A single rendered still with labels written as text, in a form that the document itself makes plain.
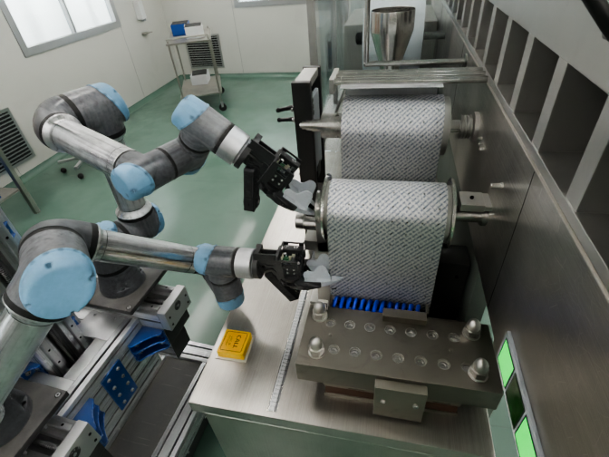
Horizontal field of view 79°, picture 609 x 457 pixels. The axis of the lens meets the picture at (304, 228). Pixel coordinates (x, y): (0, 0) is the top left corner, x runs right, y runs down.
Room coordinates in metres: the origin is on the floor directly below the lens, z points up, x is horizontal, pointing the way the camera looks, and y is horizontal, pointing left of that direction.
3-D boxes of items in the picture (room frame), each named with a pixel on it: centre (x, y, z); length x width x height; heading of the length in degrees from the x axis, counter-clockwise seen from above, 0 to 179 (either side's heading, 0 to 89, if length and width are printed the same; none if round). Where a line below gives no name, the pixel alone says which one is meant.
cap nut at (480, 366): (0.38, -0.31, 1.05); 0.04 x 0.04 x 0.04
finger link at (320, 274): (0.61, -0.03, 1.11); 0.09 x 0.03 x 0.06; 74
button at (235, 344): (0.59, 0.21, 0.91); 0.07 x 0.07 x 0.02; 75
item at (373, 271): (0.59, -0.16, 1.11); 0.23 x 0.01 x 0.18; 75
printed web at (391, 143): (0.77, -0.21, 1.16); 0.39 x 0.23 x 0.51; 165
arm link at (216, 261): (0.69, 0.22, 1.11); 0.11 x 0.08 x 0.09; 75
